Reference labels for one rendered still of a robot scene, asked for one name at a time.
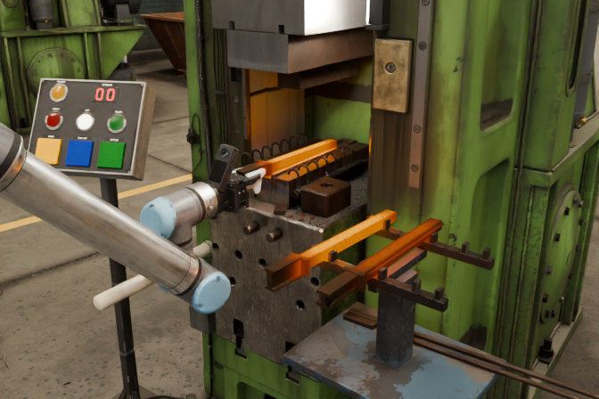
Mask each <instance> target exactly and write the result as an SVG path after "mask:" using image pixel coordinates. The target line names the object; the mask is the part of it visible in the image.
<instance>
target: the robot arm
mask: <svg viewBox="0 0 599 399"><path fill-rule="evenodd" d="M238 154H239V150H238V149H237V148H235V147H234V146H231V145H227V144H221V145H220V147H219V149H218V152H217V156H216V158H215V161H214V164H213V167H212V168H211V171H210V174H209V178H208V181H207V183H203V182H197V183H193V184H191V185H188V186H186V187H184V188H183V189H181V190H178V191H174V192H172V193H170V194H168V195H165V196H163V197H158V198H156V199H154V200H153V201H151V202H149V203H147V204H146V205H145V206H144V207H143V209H142V211H141V215H140V222H138V221H137V220H135V219H134V218H133V217H131V216H129V215H128V214H126V213H124V212H123V211H121V210H120V209H118V208H116V207H114V206H113V205H112V204H111V203H109V202H108V201H106V200H104V199H102V198H101V197H99V196H98V195H96V194H94V193H93V192H91V191H89V190H88V189H87V188H85V187H84V186H82V185H81V184H79V183H77V182H75V181H74V180H72V179H71V178H69V177H68V176H66V175H65V174H63V173H62V172H60V171H59V170H57V169H55V168H54V167H52V166H50V165H48V164H47V163H45V162H44V161H43V160H42V159H39V158H38V157H36V156H35V155H33V154H32V153H30V152H28V151H26V150H25V149H24V144H23V139H22V137H21V135H19V134H17V133H15V132H14V131H13V130H12V129H10V128H9V127H7V126H5V125H4V124H2V123H1V122H0V197H2V198H4V199H5V200H8V201H10V202H11V203H12V204H14V205H16V206H18V207H19V208H22V209H24V210H26V211H27V212H29V213H30V214H32V215H34V216H36V217H38V218H40V219H41V220H43V221H45V222H47V223H49V224H50V225H52V226H54V227H56V228H57V229H59V230H61V231H63V232H65V233H67V234H68V235H70V236H71V237H73V238H75V239H77V240H79V241H81V242H83V243H85V244H86V245H87V246H89V247H91V248H93V249H95V250H97V251H99V252H101V253H102V254H104V255H106V256H107V257H109V258H111V259H113V260H115V261H116V262H118V263H120V264H122V265H124V266H125V267H127V268H129V269H131V270H132V271H134V272H136V273H138V274H140V275H142V276H143V277H145V278H146V279H148V280H150V281H153V282H154V283H156V284H157V285H158V286H159V288H160V289H161V290H163V291H166V292H168V293H171V294H173V295H175V296H177V297H179V298H181V299H183V300H184V301H185V302H187V303H189V304H190V305H192V306H193V308H194V309H195V310H196V311H198V312H200V313H202V314H212V313H214V312H216V311H217V310H219V309H220V308H221V307H222V306H223V305H224V304H225V303H226V301H227V299H228V298H229V295H230V291H231V285H230V281H229V280H228V279H227V278H226V276H225V275H224V274H223V273H222V272H220V271H218V270H217V269H216V268H214V267H213V266H212V265H210V264H209V263H207V262H206V261H205V260H203V259H202V258H201V257H199V256H197V255H196V254H195V253H194V252H193V233H192V227H193V226H195V225H196V224H200V223H201V222H203V221H205V220H207V219H212V220H215V219H217V214H219V213H221V212H223V211H225V212H228V213H229V212H232V213H235V214H236V213H238V212H240V211H242V210H244V209H245V208H248V207H249V193H248V192H247V189H251V188H252V189H253V191H254V192H255V193H256V194H257V193H259V192H260V188H261V182H262V177H263V176H264V175H265V173H266V170H265V169H264V168H261V169H258V170H256V171H253V172H250V173H248V174H246V175H239V174H238V173H236V170H237V169H240V168H236V169H233V168H234V164H235V161H236V159H237V157H238ZM243 206H245V207H244V208H241V207H243ZM239 208H241V209H239ZM228 209H230V210H228Z"/></svg>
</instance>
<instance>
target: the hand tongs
mask: <svg viewBox="0 0 599 399"><path fill-rule="evenodd" d="M343 320H346V321H348V322H353V323H355V324H358V325H360V326H363V327H366V328H368V329H371V330H374V329H375V328H376V327H377V317H376V316H374V315H371V314H369V313H364V312H361V311H358V310H356V309H353V308H351V309H350V310H348V312H347V313H345V314H344V315H343ZM414 336H415V337H418V338H422V339H425V340H428V341H430V342H433V343H435V344H438V345H441V346H445V347H448V348H451V349H454V350H456V351H458V352H461V353H464V354H468V355H471V356H474V357H476V358H479V359H481V360H484V361H487V362H492V363H494V364H496V365H499V366H502V367H505V368H507V369H510V370H512V371H517V372H519V373H522V374H525V375H528V376H530V377H532V378H535V379H540V380H543V381H545V382H547V383H550V384H553V385H556V386H558V387H563V388H565V389H568V390H570V391H573V392H576V393H579V394H581V395H585V396H588V397H591V398H594V399H599V394H597V393H594V392H591V391H588V390H586V389H583V388H580V387H575V386H573V385H571V384H568V383H565V382H562V381H560V380H557V379H552V378H549V377H547V376H545V375H542V374H539V373H536V372H534V371H531V370H526V369H523V368H522V367H519V366H516V365H513V364H510V363H508V362H503V361H500V360H497V359H496V358H493V357H490V356H487V355H484V354H480V353H477V352H474V351H472V350H470V349H467V348H464V347H461V346H457V345H454V344H451V343H448V342H446V341H443V340H441V339H438V338H434V337H431V336H428V335H425V334H422V333H420V332H417V331H414ZM414 344H417V345H418V346H423V347H425V348H428V349H430V350H433V351H435V352H438V353H441V354H445V355H447V356H450V357H453V358H456V359H457V360H460V361H463V362H467V363H469V364H472V365H475V366H478V367H481V368H482V369H485V370H488V371H492V372H495V373H497V374H500V375H503V376H505V377H507V378H510V379H515V380H517V381H520V382H522V383H525V384H527V385H530V386H533V387H537V388H539V389H542V390H545V391H547V392H550V393H552V394H555V395H559V396H562V397H564V398H567V399H585V398H582V397H579V396H576V395H573V394H570V393H567V392H564V391H562V390H560V389H557V388H554V387H550V386H547V385H545V384H542V383H539V382H536V381H534V380H531V379H527V378H524V377H522V376H519V375H517V374H514V373H511V372H509V371H506V370H502V369H499V368H497V367H494V366H491V365H488V364H486V363H484V362H479V361H476V360H473V359H472V358H469V357H466V356H463V355H460V354H457V353H454V352H451V351H448V350H446V349H444V348H441V347H438V346H434V345H432V344H429V343H426V342H423V341H421V340H419V339H416V338H414Z"/></svg>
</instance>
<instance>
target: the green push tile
mask: <svg viewBox="0 0 599 399"><path fill-rule="evenodd" d="M125 149H126V144H125V143H123V142H101V147H100V152H99V158H98V163H97V166H98V167H101V168H115V169H122V168H123V161H124V156H125Z"/></svg>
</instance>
